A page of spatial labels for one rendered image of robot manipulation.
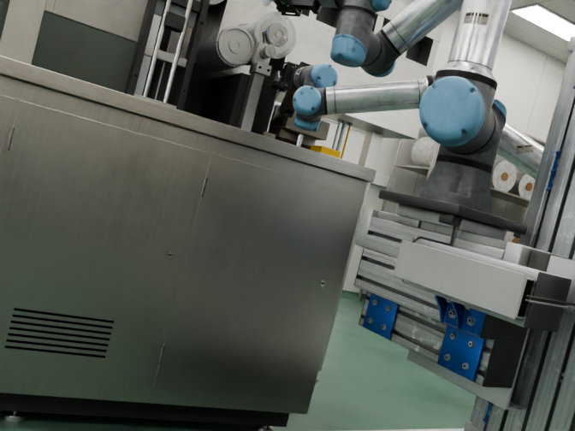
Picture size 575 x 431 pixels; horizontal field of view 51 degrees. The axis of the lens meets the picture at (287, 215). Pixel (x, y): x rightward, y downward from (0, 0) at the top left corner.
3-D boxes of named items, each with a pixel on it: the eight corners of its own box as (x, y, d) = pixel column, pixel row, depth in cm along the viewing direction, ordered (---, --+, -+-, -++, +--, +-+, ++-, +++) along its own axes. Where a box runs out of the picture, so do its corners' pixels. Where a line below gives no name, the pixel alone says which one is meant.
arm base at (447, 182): (503, 220, 124) (516, 174, 124) (457, 205, 116) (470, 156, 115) (448, 208, 137) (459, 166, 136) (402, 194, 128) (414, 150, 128)
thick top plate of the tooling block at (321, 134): (285, 127, 196) (289, 109, 196) (241, 126, 232) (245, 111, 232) (326, 140, 203) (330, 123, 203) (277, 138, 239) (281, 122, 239)
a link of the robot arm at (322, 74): (312, 87, 167) (320, 57, 167) (294, 89, 177) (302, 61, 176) (335, 96, 170) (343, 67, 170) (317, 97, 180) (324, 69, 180)
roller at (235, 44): (214, 57, 186) (223, 20, 186) (191, 64, 209) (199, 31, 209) (249, 69, 192) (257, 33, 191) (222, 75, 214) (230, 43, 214)
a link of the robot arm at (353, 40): (374, 74, 131) (387, 26, 131) (354, 58, 122) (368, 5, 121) (343, 71, 135) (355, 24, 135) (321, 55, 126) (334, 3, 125)
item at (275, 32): (278, 17, 191) (293, 35, 194) (275, 18, 193) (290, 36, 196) (263, 32, 190) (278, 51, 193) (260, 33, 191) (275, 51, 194)
